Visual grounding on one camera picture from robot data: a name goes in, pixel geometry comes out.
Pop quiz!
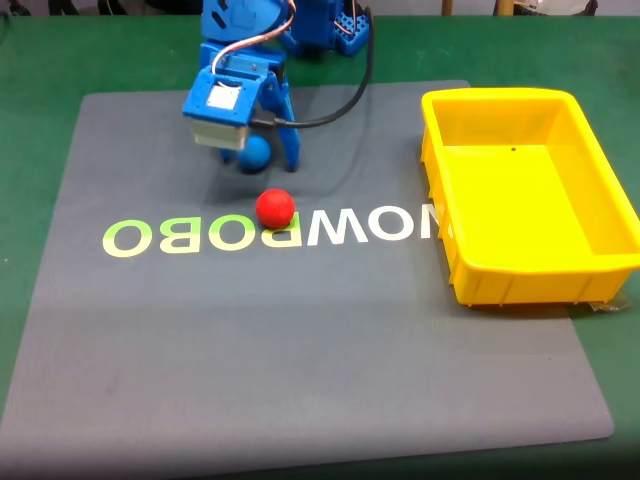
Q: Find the blue foam ball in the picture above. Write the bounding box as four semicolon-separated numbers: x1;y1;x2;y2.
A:
236;135;273;174

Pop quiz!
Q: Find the red foam ball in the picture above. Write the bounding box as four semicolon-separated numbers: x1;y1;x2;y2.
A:
255;188;296;230

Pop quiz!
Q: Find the yellow plastic bin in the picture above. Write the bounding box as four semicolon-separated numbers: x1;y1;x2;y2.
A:
420;87;640;308

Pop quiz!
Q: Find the grey mat with lettering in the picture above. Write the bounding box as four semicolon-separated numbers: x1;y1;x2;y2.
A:
0;79;616;479

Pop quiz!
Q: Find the clear tape piece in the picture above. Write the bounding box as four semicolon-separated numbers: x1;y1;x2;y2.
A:
588;291;632;315

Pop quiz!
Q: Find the silver camera in blue mount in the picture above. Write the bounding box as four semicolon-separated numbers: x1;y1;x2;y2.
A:
181;68;258;152

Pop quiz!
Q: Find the white servo wire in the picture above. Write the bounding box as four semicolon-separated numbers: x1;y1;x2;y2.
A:
210;0;300;76

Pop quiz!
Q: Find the black camera cable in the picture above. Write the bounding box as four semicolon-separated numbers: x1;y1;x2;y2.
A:
249;3;376;131

